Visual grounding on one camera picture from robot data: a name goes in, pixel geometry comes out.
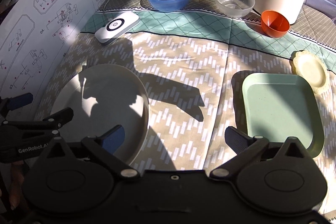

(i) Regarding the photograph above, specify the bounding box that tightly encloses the large white round plate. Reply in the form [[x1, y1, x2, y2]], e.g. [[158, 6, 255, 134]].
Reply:
[[51, 64, 150, 164]]

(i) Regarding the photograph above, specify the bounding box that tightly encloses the green square plate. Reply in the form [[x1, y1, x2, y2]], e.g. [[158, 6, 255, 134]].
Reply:
[[241, 73, 325, 157]]

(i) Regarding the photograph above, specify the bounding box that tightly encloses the small yellow scalloped plate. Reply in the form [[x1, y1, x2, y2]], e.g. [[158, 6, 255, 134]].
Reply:
[[290, 50, 330, 94]]

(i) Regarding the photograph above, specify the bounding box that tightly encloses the patterned quilted table cloth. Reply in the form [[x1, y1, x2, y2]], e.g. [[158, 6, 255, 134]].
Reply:
[[34, 0, 336, 217]]

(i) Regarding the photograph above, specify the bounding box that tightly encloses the white printed cardboard box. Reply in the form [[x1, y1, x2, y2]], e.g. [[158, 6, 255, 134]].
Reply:
[[0, 0, 124, 119]]

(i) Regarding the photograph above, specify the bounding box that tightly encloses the white round-dial device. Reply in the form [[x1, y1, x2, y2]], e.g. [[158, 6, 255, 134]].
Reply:
[[94, 11, 140, 46]]

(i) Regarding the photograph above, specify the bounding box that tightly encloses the small orange bowl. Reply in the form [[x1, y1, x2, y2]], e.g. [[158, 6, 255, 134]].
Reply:
[[261, 10, 290, 38]]

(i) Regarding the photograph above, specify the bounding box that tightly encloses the clear plastic bowl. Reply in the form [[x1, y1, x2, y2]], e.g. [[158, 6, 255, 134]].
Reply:
[[215, 0, 255, 18]]

